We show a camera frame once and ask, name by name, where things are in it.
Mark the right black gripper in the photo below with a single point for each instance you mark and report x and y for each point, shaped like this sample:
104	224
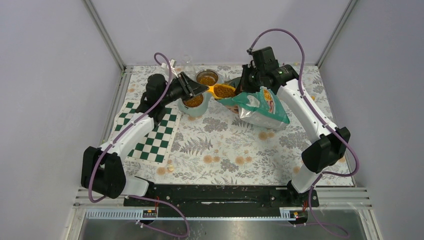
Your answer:
244	86

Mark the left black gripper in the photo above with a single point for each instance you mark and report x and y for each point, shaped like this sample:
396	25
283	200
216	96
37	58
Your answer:
191	88

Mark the yellow plastic scoop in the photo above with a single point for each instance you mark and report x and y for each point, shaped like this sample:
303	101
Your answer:
221	91

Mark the teal dog food bag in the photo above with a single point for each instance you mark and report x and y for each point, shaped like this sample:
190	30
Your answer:
262	108

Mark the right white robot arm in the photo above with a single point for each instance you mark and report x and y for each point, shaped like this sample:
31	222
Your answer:
326	138

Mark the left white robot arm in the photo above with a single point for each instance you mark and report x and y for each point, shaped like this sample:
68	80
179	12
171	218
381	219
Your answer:
102	171

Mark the teal double pet bowl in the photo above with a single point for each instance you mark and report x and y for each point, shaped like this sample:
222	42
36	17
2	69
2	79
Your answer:
198	105

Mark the floral tablecloth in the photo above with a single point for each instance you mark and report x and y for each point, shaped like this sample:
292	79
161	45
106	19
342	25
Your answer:
218	148

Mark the green white checkered mat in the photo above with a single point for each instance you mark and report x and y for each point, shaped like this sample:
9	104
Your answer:
154	148

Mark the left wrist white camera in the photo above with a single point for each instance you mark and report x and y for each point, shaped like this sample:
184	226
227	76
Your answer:
170	65

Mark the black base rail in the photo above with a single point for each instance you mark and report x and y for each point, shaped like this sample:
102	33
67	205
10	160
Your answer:
219	201

